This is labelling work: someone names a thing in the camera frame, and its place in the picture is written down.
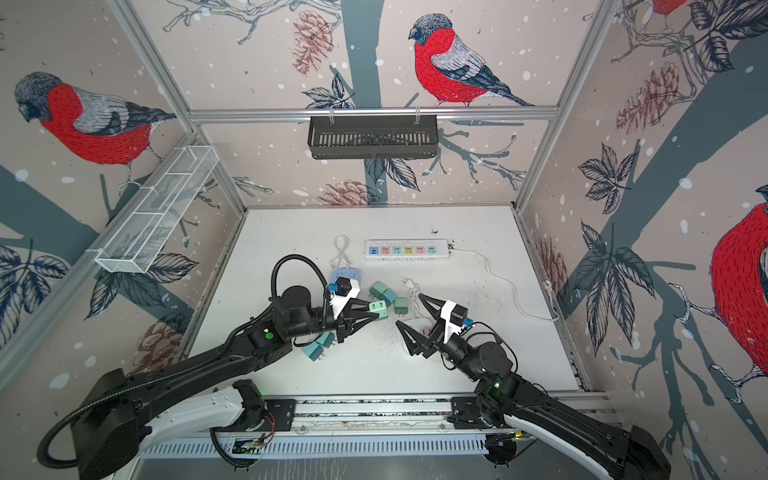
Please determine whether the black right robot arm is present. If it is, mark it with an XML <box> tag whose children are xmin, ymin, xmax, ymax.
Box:
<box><xmin>395</xmin><ymin>294</ymin><xmax>671</xmax><ymax>479</ymax></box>

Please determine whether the white blue hub cable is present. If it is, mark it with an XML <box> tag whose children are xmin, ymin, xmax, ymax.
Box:
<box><xmin>328</xmin><ymin>234</ymin><xmax>354</xmax><ymax>270</ymax></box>

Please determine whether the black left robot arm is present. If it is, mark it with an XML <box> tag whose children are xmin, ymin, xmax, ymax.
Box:
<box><xmin>36</xmin><ymin>254</ymin><xmax>380</xmax><ymax>479</ymax></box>

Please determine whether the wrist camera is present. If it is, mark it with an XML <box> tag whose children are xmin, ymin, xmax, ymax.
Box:
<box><xmin>439</xmin><ymin>300</ymin><xmax>468</xmax><ymax>343</ymax></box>
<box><xmin>329</xmin><ymin>276</ymin><xmax>360</xmax><ymax>319</ymax></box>

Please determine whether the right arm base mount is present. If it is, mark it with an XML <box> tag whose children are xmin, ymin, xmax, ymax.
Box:
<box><xmin>447</xmin><ymin>396</ymin><xmax>513</xmax><ymax>430</ymax></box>

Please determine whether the white wire mesh shelf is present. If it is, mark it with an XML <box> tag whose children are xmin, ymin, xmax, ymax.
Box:
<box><xmin>95</xmin><ymin>145</ymin><xmax>220</xmax><ymax>273</ymax></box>

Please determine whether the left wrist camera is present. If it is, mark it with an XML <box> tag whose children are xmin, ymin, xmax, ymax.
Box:
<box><xmin>329</xmin><ymin>276</ymin><xmax>360</xmax><ymax>319</ymax></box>

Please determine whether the white multicolour power strip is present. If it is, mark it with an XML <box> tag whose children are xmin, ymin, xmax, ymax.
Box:
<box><xmin>363</xmin><ymin>239</ymin><xmax>450</xmax><ymax>261</ymax></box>

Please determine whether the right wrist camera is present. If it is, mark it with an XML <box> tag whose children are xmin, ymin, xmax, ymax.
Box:
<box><xmin>439</xmin><ymin>300</ymin><xmax>468</xmax><ymax>343</ymax></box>

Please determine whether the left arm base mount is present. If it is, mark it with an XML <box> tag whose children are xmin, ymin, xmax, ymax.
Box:
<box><xmin>215</xmin><ymin>398</ymin><xmax>297</xmax><ymax>433</ymax></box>

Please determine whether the blue square socket hub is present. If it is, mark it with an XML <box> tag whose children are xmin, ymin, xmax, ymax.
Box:
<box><xmin>330</xmin><ymin>267</ymin><xmax>361</xmax><ymax>283</ymax></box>

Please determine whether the white hub cable with plug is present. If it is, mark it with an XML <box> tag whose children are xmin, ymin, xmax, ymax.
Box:
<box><xmin>400</xmin><ymin>277</ymin><xmax>428</xmax><ymax>319</ymax></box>

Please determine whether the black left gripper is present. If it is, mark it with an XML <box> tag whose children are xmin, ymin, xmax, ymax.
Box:
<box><xmin>286</xmin><ymin>297</ymin><xmax>379</xmax><ymax>344</ymax></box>

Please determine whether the black hanging wire basket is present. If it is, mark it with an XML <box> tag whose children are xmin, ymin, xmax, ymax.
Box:
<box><xmin>307</xmin><ymin>115</ymin><xmax>439</xmax><ymax>160</ymax></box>

